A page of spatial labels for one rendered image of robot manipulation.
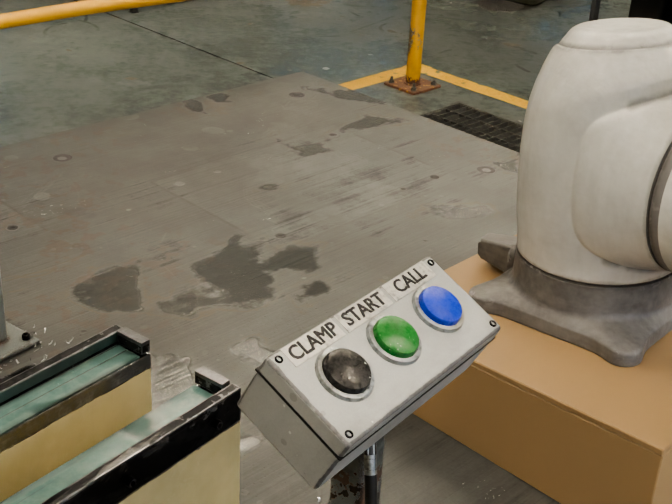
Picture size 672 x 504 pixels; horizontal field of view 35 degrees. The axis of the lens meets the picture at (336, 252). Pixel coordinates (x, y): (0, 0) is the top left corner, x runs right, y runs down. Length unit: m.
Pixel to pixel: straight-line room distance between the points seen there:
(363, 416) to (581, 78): 0.42
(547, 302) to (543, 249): 0.05
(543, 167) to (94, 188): 0.73
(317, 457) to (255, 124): 1.15
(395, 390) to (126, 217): 0.83
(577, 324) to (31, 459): 0.49
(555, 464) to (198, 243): 0.58
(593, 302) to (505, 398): 0.12
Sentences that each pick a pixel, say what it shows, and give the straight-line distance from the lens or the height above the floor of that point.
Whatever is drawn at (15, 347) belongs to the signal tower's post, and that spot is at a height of 0.81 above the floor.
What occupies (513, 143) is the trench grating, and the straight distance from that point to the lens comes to 4.01.
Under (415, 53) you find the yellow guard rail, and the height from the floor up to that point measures 0.14.
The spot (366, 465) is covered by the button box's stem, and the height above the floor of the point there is 0.98.
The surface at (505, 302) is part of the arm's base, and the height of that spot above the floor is 0.91.
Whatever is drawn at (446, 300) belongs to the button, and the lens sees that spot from 0.70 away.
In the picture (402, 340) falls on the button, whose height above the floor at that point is 1.07.
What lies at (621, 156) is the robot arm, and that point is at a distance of 0.92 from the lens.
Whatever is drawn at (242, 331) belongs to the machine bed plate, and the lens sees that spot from 1.17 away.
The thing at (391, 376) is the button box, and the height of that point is 1.06.
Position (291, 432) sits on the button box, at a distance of 0.63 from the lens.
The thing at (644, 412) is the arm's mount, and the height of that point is 0.90.
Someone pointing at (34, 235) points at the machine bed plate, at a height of 0.80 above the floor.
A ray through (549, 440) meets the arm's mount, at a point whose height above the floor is 0.86.
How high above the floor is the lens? 1.41
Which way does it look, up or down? 27 degrees down
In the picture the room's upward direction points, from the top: 3 degrees clockwise
